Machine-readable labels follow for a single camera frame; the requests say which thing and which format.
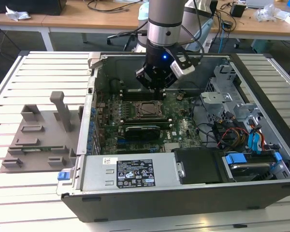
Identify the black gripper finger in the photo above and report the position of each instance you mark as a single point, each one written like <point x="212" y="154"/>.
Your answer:
<point x="145" y="75"/>
<point x="169" y="78"/>

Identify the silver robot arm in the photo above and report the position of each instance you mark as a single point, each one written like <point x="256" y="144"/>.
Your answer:
<point x="164" y="14"/>

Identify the CPU socket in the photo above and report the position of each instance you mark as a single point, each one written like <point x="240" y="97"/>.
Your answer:
<point x="137" y="115"/>

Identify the black RAM slot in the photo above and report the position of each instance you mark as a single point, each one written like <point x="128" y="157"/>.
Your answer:
<point x="140" y="90"/>
<point x="145" y="122"/>
<point x="140" y="95"/>
<point x="145" y="118"/>
<point x="140" y="98"/>

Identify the round coin cell battery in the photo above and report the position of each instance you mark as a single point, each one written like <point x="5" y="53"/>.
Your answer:
<point x="180" y="96"/>

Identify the black office chair base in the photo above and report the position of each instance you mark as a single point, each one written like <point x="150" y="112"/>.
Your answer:
<point x="126" y="38"/>

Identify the green motherboard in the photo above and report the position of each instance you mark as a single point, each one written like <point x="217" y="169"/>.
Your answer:
<point x="181" y="125"/>

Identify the silver metal drive cage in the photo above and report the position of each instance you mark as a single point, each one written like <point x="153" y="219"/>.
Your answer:
<point x="215" y="99"/>

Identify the black graphics card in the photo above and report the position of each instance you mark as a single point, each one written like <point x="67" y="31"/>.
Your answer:
<point x="142" y="133"/>

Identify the silver finned heatsink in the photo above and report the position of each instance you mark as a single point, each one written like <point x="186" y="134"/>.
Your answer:
<point x="172" y="147"/>

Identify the blue expansion slot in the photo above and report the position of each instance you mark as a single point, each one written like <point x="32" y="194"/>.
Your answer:
<point x="120" y="140"/>

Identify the black plastic shroud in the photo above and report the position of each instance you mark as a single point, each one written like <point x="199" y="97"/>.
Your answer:
<point x="195" y="164"/>

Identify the small black box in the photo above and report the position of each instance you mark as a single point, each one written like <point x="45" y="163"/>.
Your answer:
<point x="237" y="10"/>

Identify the teal bin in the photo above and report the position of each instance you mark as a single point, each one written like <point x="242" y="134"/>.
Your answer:
<point x="258" y="46"/>

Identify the wooden desk with white legs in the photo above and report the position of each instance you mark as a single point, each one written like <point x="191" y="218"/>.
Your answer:
<point x="62" y="20"/>

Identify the grey power supply unit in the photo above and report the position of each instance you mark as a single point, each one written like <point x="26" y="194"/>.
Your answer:
<point x="99" y="174"/>

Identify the grey parts rack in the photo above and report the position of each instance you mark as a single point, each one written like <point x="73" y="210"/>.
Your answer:
<point x="50" y="142"/>

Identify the grey laptop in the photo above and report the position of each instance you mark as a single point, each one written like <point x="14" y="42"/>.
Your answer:
<point x="259" y="3"/>

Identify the clear plastic bag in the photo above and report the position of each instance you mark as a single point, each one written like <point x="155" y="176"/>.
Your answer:
<point x="270" y="13"/>

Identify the hard disk in blue carrier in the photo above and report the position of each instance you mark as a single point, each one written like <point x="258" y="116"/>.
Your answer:
<point x="251" y="169"/>

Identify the black open PC case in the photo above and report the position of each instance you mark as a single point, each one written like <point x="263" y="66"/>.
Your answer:
<point x="183" y="203"/>

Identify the blue case latch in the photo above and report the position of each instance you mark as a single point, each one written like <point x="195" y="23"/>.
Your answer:
<point x="62" y="175"/>

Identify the green RAM stick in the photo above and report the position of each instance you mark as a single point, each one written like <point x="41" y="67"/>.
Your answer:
<point x="33" y="150"/>

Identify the large black box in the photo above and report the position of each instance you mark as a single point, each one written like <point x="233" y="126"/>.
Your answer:
<point x="26" y="6"/>

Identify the crumpled white paper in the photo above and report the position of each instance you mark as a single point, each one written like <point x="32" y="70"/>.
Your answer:
<point x="17" y="15"/>

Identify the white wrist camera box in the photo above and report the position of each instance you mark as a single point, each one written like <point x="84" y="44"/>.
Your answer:
<point x="182" y="71"/>

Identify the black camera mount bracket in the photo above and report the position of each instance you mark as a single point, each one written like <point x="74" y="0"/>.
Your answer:
<point x="181" y="56"/>

